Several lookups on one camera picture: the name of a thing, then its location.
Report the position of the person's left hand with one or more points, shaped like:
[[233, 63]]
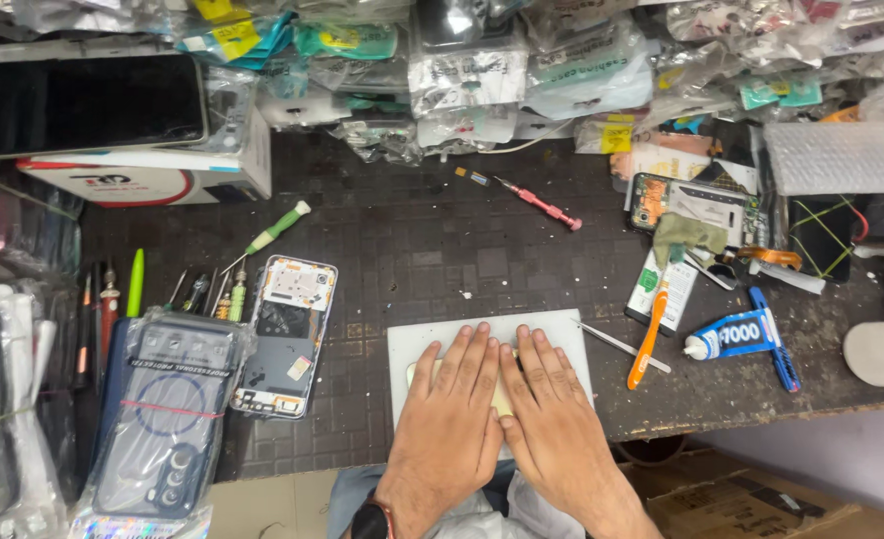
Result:
[[442, 434]]

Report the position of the person's right hand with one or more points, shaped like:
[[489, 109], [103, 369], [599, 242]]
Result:
[[558, 442]]

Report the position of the pale yellow phone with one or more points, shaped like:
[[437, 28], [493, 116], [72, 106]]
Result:
[[503, 404]]

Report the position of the person's grey clothing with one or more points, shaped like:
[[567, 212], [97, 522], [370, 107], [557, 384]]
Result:
[[487, 516]]

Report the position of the white work mat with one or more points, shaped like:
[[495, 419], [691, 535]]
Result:
[[427, 333]]

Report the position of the black wrist watch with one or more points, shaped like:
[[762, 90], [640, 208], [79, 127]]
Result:
[[371, 522]]

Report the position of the metal tweezers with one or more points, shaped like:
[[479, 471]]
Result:
[[621, 347]]

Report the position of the orange toothbrush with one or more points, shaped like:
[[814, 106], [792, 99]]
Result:
[[648, 341]]

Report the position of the white battery with green label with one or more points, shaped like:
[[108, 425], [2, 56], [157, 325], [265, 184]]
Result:
[[663, 292]]

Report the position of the brown cardboard carton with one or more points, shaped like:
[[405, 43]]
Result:
[[749, 503]]

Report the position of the blue white glue tube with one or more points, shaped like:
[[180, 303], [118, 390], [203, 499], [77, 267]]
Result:
[[734, 337]]

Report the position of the blue utility knife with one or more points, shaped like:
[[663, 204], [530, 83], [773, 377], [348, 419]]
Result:
[[780, 358]]

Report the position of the pink screwdriver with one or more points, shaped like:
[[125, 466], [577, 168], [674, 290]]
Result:
[[543, 204]]

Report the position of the olive green cloth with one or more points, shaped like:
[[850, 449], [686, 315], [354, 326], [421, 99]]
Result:
[[685, 236]]

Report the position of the small black yellow bit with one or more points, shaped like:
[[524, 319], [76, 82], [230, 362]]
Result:
[[472, 177]]

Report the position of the green white screwdriver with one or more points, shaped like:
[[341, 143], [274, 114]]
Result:
[[271, 233]]

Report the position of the bunch of small screwdrivers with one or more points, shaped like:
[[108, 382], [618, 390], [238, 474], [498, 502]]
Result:
[[214, 296]]

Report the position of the opened phone with circuit board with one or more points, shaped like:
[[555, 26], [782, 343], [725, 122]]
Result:
[[700, 206]]

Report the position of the white paper strip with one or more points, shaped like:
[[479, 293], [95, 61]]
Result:
[[786, 278]]

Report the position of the stack of packaged clear cases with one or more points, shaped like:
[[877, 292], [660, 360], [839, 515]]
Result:
[[161, 419]]

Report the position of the black phone with rubber bands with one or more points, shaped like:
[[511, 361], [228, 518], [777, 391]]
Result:
[[823, 238]]

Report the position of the beige tape roll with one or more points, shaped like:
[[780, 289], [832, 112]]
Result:
[[883, 353]]

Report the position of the green pen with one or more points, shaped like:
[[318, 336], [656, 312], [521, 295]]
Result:
[[135, 283]]

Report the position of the heap of packaged phone cases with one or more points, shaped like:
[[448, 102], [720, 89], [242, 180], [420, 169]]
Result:
[[487, 60]]

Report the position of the white red cardboard box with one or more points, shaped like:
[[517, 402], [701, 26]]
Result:
[[150, 178]]

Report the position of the bubble wrap sheet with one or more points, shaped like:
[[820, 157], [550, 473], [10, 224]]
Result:
[[838, 157]]

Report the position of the pile of dark phone cases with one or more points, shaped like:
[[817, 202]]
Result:
[[8, 359]]

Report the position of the large black phone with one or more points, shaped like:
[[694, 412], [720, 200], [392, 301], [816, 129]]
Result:
[[86, 105]]

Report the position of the opened silver phone frame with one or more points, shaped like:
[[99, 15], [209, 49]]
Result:
[[286, 337]]

